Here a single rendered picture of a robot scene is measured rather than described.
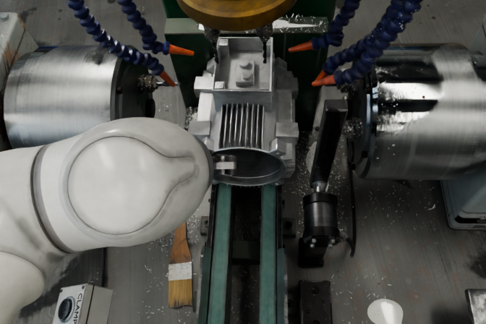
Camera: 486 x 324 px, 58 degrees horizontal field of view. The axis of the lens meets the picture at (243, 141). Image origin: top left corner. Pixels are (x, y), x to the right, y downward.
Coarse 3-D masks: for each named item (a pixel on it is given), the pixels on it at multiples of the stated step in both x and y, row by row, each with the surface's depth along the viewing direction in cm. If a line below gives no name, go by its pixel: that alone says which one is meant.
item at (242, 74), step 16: (224, 48) 79; (240, 48) 81; (256, 48) 81; (272, 48) 77; (224, 64) 80; (240, 64) 77; (256, 64) 79; (272, 64) 75; (224, 80) 78; (240, 80) 76; (256, 80) 77; (272, 80) 77; (224, 96) 74; (240, 96) 74; (256, 96) 74; (272, 96) 77
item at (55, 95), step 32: (32, 64) 75; (64, 64) 75; (96, 64) 75; (128, 64) 79; (32, 96) 73; (64, 96) 73; (96, 96) 72; (128, 96) 78; (32, 128) 74; (64, 128) 73
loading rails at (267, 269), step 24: (216, 192) 89; (264, 192) 88; (216, 216) 86; (264, 216) 85; (216, 240) 84; (240, 240) 91; (264, 240) 83; (216, 264) 81; (264, 264) 81; (216, 288) 79; (264, 288) 79; (216, 312) 77; (264, 312) 77; (288, 312) 86
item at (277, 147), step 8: (208, 64) 84; (280, 64) 82; (280, 72) 83; (208, 144) 75; (272, 144) 74; (280, 144) 74; (272, 152) 74; (280, 152) 74; (272, 184) 85; (280, 184) 85
